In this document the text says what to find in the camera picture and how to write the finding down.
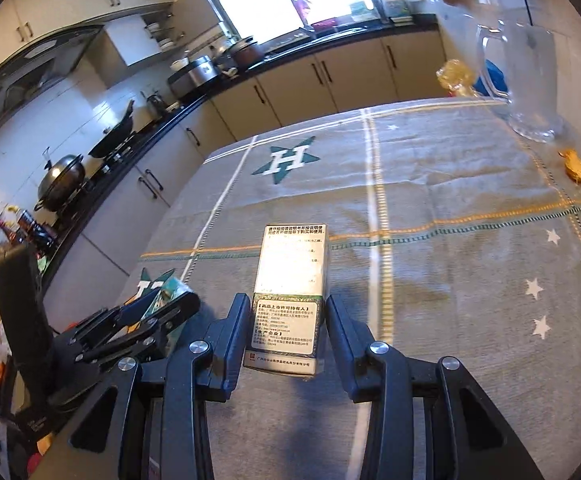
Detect yellow plastic bag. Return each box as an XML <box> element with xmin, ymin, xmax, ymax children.
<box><xmin>435</xmin><ymin>58</ymin><xmax>479</xmax><ymax>98</ymax></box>

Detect blue cloth near wall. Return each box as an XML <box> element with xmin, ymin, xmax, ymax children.
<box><xmin>473</xmin><ymin>58</ymin><xmax>509</xmax><ymax>100</ymax></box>

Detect silver rice cooker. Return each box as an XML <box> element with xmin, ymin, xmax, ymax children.
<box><xmin>168</xmin><ymin>55</ymin><xmax>221</xmax><ymax>100</ymax></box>

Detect white medicine box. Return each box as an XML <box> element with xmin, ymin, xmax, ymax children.
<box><xmin>244</xmin><ymin>223</ymin><xmax>328</xmax><ymax>378</ymax></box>

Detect dark soy sauce bottle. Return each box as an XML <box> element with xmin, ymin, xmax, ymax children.
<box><xmin>0</xmin><ymin>205</ymin><xmax>58</xmax><ymax>259</ymax></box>

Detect green colourful wrapper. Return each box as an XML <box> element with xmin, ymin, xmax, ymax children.
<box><xmin>135</xmin><ymin>270</ymin><xmax>199</xmax><ymax>359</ymax></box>

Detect range hood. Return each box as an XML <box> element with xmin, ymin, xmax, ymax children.
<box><xmin>0</xmin><ymin>24</ymin><xmax>103</xmax><ymax>127</ymax></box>

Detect black frying pan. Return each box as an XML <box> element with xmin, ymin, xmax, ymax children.
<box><xmin>89</xmin><ymin>100</ymin><xmax>134</xmax><ymax>159</ymax></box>

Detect dark cooking pot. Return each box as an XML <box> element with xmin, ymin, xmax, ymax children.
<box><xmin>228</xmin><ymin>36</ymin><xmax>266</xmax><ymax>72</ymax></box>

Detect steel wok with lid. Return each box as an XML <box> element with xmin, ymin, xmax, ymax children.
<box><xmin>34</xmin><ymin>148</ymin><xmax>85</xmax><ymax>212</ymax></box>

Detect beige kitchen base cabinets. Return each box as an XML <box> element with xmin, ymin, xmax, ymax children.
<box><xmin>43</xmin><ymin>23</ymin><xmax>447</xmax><ymax>330</ymax></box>

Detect clear glass pitcher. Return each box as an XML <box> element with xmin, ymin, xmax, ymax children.
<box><xmin>477</xmin><ymin>21</ymin><xmax>563</xmax><ymax>143</ymax></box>

